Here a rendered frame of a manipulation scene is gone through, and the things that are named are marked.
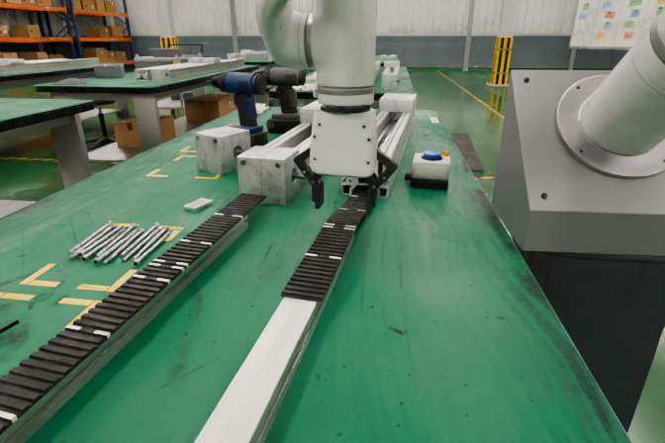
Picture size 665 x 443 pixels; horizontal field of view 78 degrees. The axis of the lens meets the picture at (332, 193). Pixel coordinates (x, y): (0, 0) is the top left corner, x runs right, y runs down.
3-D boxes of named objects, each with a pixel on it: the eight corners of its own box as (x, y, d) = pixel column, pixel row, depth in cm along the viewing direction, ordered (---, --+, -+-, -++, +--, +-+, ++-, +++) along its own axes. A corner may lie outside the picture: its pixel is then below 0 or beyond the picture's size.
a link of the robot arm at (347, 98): (307, 87, 58) (307, 109, 59) (369, 89, 56) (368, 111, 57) (323, 81, 66) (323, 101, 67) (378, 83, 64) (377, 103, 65)
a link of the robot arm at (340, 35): (304, 87, 58) (370, 88, 56) (302, -18, 53) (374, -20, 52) (319, 81, 66) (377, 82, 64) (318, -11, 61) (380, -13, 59)
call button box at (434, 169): (447, 190, 90) (450, 162, 88) (403, 187, 92) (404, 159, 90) (447, 179, 97) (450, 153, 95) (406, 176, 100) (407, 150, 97)
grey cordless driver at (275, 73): (303, 134, 142) (301, 68, 134) (247, 132, 145) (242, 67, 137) (308, 130, 149) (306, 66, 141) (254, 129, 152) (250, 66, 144)
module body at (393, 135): (388, 199, 86) (390, 158, 83) (340, 194, 88) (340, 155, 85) (414, 125, 158) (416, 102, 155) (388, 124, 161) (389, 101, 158)
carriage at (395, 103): (412, 121, 135) (414, 100, 133) (378, 119, 138) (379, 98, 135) (415, 113, 150) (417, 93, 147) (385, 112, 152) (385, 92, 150)
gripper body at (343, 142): (305, 102, 59) (306, 176, 63) (375, 105, 57) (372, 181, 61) (319, 95, 66) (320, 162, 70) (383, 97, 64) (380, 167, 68)
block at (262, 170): (298, 207, 81) (296, 160, 78) (239, 201, 84) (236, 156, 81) (311, 192, 89) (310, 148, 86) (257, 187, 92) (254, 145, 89)
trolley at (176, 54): (185, 128, 537) (175, 44, 502) (143, 127, 540) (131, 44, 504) (211, 114, 633) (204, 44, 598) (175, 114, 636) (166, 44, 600)
